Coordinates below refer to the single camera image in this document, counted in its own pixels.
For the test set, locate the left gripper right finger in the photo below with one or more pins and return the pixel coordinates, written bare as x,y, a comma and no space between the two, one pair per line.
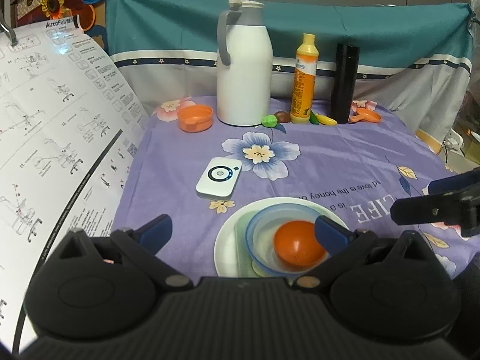
346,250

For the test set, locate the brown toy kiwi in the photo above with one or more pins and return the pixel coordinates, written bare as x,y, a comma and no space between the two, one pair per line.
283,117

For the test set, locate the white power strip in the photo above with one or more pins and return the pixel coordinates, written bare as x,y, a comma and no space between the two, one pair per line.
453,141

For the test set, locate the teal striped curtain cloth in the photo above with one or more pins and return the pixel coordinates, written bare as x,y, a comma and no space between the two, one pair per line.
415,61

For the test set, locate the white remote device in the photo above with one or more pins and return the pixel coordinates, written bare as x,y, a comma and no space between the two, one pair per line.
219,178

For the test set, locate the green toy cucumber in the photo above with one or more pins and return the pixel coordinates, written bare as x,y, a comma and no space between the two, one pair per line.
313,118

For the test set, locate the white instruction sheet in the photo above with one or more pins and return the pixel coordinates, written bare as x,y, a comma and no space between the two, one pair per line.
70,127

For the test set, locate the orange detergent bottle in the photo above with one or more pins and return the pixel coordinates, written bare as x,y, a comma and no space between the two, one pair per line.
304,80

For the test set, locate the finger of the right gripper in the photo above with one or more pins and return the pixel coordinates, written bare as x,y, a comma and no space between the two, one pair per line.
454,183
448,208

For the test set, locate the brown-orange small bowl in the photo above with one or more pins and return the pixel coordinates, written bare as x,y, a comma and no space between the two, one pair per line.
296,245

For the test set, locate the green toy lime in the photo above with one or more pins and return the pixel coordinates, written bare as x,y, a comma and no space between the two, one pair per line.
269,121

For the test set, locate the white round plate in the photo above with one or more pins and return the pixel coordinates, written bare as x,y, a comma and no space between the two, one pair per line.
225,249

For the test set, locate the blue translucent bowl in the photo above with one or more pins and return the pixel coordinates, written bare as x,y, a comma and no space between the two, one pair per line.
258,228

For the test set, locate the green square plate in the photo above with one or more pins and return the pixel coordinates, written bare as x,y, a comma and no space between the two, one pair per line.
245,265

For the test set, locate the black tall flask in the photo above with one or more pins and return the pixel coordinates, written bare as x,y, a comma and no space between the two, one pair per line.
347,58

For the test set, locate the yellow scalloped small plate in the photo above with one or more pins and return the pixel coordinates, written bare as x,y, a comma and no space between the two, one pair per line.
261,270

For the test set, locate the clear translucent bowl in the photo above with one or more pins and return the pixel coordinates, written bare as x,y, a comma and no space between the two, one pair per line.
268,239

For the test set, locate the purple floral tablecloth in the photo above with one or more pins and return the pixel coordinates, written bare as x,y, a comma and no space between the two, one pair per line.
355,170

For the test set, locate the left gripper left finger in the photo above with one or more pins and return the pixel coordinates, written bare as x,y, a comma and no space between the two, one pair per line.
139,248

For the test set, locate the orange toy pot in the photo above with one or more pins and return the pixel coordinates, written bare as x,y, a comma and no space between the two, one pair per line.
195,119

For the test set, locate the yellow toy banana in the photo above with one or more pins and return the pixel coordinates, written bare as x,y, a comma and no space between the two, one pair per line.
325,120

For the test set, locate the white thermos jug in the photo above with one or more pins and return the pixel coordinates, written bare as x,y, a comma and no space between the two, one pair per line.
244,64

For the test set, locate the orange toy frying pan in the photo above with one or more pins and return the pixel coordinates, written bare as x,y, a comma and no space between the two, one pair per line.
365,115

